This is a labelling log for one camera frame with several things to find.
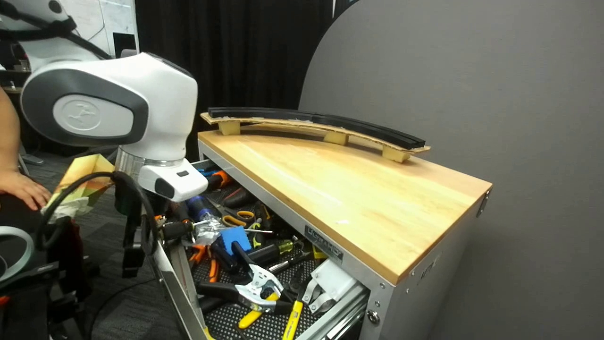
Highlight person's bare hand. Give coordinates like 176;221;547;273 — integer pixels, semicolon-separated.
0;170;51;209

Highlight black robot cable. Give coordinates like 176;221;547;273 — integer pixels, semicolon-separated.
34;170;160;279

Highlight cardboard box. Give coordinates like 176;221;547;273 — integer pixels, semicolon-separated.
47;153;119;221

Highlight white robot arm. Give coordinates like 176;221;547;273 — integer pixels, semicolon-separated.
0;0;208;202

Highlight curved wood and foam piece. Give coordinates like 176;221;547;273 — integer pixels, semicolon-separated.
200;107;430;162

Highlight yellow handled pliers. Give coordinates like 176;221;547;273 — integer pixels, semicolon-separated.
238;292;281;330

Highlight blue and white spring clamp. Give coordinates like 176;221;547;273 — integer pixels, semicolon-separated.
221;226;283;311

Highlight grey tool cabinet wooden top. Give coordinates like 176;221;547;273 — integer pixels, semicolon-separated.
198;130;491;340

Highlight metal tool drawer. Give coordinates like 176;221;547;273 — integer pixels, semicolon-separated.
138;158;364;340

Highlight orange handled scissors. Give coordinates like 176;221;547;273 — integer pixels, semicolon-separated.
221;209;257;226

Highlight yellow handled screwdriver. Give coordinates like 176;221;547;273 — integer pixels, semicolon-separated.
281;300;304;340

